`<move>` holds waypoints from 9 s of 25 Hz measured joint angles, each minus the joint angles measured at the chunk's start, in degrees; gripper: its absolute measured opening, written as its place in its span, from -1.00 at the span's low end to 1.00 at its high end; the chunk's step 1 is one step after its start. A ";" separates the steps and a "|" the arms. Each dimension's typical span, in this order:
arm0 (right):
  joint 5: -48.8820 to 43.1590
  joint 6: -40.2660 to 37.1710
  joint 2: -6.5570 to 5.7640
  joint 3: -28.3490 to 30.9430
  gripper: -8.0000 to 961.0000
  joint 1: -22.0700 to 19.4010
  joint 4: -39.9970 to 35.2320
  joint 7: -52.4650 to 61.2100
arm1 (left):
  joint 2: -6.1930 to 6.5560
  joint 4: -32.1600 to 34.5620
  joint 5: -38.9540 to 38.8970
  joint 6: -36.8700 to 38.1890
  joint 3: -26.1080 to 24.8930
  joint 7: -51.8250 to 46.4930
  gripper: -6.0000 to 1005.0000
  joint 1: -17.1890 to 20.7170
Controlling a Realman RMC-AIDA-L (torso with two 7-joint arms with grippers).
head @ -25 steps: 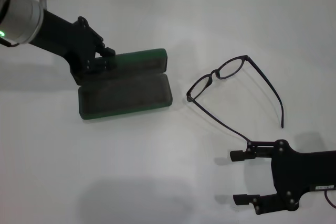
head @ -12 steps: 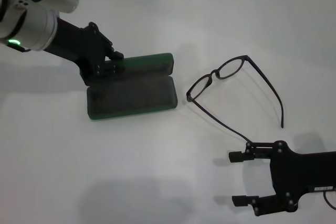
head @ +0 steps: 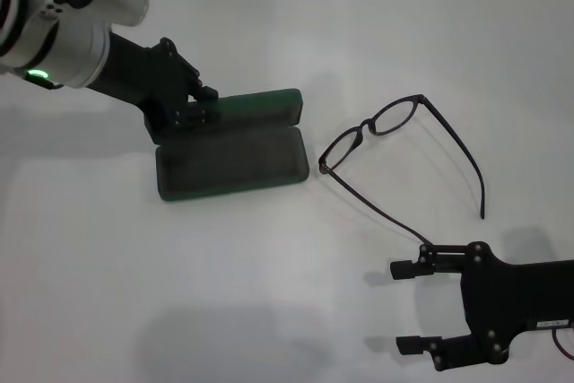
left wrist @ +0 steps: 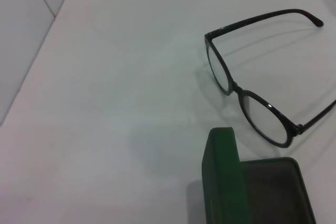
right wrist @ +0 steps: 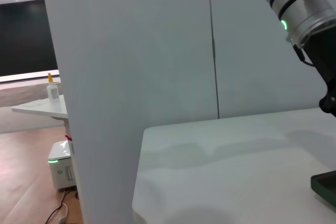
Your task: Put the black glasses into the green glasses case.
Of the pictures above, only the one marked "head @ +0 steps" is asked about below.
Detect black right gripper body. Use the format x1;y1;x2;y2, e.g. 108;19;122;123
459;241;574;364

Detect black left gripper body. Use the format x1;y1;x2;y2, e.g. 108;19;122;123
87;30;202;142

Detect green glasses case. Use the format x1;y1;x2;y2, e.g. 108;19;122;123
154;87;310;205

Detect black glasses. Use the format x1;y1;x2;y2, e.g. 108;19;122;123
317;94;487;248

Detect black cable with silver plug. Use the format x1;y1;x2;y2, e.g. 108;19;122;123
550;326;574;357

